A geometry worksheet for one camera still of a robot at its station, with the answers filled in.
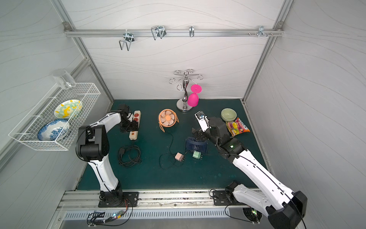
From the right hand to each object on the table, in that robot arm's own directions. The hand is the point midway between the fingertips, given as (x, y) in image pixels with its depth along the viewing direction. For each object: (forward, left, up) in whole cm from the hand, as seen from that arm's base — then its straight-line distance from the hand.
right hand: (202, 122), depth 74 cm
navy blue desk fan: (-6, +5, -15) cm, 17 cm away
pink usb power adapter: (-10, +12, -24) cm, 29 cm away
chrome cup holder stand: (+35, +14, -25) cm, 45 cm away
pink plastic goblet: (+27, +5, -10) cm, 29 cm away
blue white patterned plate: (-13, +67, +8) cm, 69 cm away
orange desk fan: (+15, +23, -17) cm, 32 cm away
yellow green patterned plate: (0, +68, +8) cm, 68 cm away
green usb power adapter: (-8, +1, -25) cm, 26 cm away
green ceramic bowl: (+25, -23, -24) cm, 42 cm away
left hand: (+8, +46, -22) cm, 52 cm away
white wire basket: (-6, +71, +8) cm, 72 cm away
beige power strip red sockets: (+20, +48, -22) cm, 56 cm away
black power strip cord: (-16, +43, -24) cm, 52 cm away
